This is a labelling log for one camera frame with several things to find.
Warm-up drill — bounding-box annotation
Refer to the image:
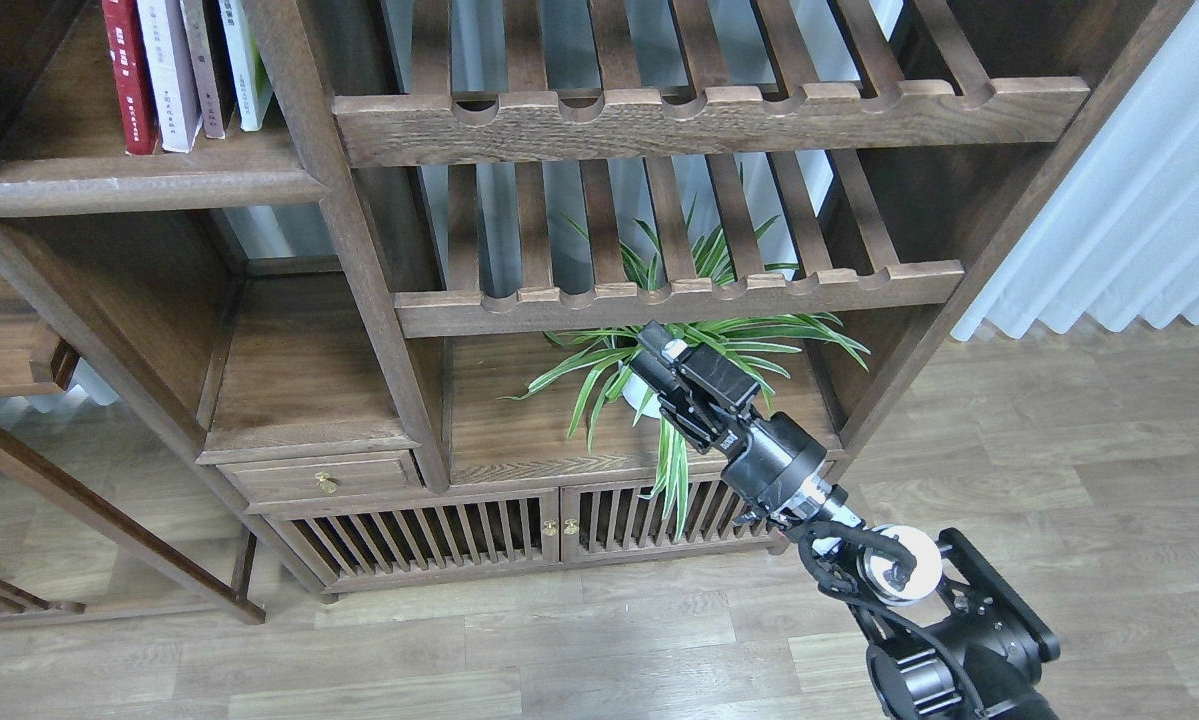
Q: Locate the white plant pot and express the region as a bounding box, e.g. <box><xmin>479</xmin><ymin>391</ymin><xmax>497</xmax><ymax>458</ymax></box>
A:
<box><xmin>621</xmin><ymin>374</ymin><xmax>659</xmax><ymax>423</ymax></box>

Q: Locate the brass drawer knob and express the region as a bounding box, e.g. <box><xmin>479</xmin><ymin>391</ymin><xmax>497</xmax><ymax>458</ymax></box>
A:
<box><xmin>315</xmin><ymin>471</ymin><xmax>341</xmax><ymax>495</ymax></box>

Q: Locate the white lavender book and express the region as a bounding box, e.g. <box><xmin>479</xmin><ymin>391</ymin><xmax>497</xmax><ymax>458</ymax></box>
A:
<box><xmin>137</xmin><ymin>0</ymin><xmax>201</xmax><ymax>152</ymax></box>

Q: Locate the red cover book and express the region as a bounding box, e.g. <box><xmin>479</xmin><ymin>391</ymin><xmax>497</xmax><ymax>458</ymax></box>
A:
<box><xmin>100</xmin><ymin>1</ymin><xmax>159</xmax><ymax>156</ymax></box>

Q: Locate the dark wooden bookshelf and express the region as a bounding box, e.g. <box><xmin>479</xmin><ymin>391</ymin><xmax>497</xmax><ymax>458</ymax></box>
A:
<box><xmin>0</xmin><ymin>1</ymin><xmax>1189</xmax><ymax>597</ymax></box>

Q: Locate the white curtain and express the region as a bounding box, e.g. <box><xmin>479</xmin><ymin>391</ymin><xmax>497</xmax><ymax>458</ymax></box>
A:
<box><xmin>952</xmin><ymin>1</ymin><xmax>1199</xmax><ymax>341</ymax></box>

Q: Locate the white green upright book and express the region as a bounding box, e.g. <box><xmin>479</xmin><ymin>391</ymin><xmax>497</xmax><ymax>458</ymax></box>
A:
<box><xmin>219</xmin><ymin>0</ymin><xmax>275</xmax><ymax>132</ymax></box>

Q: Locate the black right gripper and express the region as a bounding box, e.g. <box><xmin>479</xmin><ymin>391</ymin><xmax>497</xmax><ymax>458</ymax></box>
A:
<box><xmin>632</xmin><ymin>322</ymin><xmax>829</xmax><ymax>521</ymax></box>

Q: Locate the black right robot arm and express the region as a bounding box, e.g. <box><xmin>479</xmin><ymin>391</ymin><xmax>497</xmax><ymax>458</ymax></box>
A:
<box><xmin>634</xmin><ymin>323</ymin><xmax>1059</xmax><ymax>719</ymax></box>

